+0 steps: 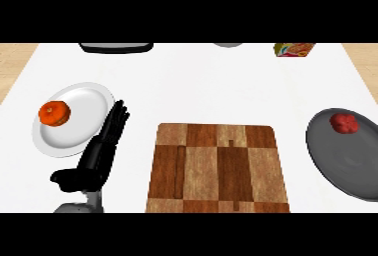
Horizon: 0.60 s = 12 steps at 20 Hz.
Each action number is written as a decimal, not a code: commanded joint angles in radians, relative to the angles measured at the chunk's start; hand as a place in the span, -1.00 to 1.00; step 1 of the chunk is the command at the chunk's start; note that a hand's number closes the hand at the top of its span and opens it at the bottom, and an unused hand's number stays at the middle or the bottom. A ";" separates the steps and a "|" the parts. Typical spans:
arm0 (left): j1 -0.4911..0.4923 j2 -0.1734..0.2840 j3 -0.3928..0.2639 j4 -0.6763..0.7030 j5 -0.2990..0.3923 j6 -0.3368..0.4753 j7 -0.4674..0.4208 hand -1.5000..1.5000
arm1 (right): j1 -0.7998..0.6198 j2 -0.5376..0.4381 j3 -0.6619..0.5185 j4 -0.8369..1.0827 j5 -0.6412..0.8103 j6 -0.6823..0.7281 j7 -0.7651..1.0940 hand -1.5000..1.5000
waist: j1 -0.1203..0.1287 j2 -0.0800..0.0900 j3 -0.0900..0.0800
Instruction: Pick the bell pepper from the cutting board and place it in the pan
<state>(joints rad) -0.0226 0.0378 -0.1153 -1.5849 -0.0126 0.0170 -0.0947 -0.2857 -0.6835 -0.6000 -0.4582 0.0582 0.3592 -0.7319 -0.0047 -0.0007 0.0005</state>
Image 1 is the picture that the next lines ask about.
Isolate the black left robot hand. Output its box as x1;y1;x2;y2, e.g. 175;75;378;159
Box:
49;99;132;194

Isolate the wooden checkered cutting board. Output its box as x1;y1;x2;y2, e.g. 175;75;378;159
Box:
145;122;293;214

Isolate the dark grey pan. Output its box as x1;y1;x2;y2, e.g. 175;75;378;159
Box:
304;107;378;203

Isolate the red bell pepper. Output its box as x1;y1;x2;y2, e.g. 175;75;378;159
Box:
328;112;361;135

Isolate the white round plate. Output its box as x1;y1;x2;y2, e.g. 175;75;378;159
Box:
31;81;117;158

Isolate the orange pumpkin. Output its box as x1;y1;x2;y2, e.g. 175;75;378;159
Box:
37;100;73;128

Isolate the grey round object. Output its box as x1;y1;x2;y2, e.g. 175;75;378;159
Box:
213;42;245;49

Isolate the colourful printed box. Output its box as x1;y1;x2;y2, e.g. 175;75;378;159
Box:
273;42;316;58

